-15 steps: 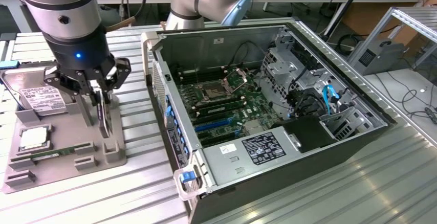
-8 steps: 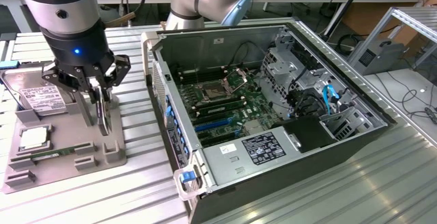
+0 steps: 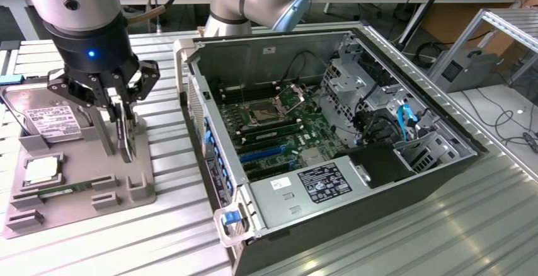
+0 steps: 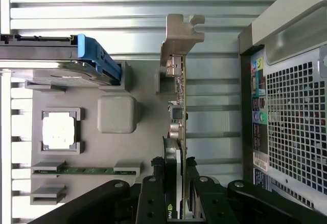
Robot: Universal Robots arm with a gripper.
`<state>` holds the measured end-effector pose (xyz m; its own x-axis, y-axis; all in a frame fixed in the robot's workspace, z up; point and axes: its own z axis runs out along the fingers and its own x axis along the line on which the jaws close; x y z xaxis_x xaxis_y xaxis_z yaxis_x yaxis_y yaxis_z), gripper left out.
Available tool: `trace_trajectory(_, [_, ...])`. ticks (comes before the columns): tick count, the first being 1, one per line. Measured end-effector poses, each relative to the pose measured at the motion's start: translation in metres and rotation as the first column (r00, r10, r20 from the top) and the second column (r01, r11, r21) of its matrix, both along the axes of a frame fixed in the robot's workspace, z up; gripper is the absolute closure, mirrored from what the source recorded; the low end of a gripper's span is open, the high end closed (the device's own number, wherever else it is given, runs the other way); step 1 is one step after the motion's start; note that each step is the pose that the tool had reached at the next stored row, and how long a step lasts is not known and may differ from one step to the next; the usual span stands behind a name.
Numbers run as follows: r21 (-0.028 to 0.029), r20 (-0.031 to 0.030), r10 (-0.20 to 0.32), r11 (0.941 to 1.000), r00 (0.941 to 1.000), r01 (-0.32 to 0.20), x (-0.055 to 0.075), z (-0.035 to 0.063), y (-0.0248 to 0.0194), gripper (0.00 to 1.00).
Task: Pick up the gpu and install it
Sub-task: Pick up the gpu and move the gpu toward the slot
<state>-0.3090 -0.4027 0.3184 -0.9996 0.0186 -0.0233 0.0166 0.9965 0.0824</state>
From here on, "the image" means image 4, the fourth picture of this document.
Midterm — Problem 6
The green RAM stick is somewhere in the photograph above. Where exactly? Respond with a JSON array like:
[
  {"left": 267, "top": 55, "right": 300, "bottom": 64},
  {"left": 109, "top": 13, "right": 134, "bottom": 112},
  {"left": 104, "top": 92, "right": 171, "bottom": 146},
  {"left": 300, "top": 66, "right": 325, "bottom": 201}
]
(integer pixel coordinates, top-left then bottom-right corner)
[{"left": 32, "top": 166, "right": 140, "bottom": 178}]

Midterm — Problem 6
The black and silver PC case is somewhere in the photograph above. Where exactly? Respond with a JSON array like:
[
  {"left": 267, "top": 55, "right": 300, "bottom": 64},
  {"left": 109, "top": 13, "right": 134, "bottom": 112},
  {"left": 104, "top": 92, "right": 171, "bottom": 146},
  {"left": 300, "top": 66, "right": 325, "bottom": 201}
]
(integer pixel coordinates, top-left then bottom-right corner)
[{"left": 237, "top": 0, "right": 327, "bottom": 211}]

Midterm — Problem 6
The grey plastic parts rack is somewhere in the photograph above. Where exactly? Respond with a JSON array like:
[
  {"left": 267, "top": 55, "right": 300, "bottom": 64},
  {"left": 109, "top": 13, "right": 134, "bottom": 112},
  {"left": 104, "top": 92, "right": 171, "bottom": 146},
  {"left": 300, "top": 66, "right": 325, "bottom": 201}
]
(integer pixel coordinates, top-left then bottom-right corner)
[{"left": 24, "top": 60, "right": 183, "bottom": 206}]

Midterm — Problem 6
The silver CPU chip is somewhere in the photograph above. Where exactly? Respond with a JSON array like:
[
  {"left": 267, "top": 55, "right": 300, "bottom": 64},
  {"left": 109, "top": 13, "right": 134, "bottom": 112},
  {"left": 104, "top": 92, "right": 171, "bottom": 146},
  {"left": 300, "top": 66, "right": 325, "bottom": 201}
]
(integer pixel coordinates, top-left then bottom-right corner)
[{"left": 41, "top": 116, "right": 78, "bottom": 150}]

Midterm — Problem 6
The hard disk with blue caddy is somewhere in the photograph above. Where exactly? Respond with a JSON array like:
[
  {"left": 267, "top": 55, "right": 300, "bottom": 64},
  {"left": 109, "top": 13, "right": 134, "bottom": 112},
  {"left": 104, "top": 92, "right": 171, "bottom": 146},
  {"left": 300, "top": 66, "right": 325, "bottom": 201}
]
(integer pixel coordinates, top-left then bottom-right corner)
[{"left": 0, "top": 33, "right": 123, "bottom": 87}]

